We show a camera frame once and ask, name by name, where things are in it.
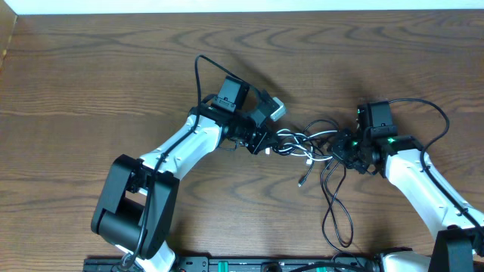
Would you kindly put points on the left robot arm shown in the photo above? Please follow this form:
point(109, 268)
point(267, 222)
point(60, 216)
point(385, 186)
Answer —
point(134, 211)

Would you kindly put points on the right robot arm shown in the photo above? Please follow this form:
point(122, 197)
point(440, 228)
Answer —
point(455, 225)

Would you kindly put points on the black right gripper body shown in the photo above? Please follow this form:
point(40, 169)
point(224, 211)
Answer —
point(346, 149)

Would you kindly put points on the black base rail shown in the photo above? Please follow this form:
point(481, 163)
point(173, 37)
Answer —
point(207, 264)

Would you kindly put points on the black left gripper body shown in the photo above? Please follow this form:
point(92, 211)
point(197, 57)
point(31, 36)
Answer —
point(255, 137)

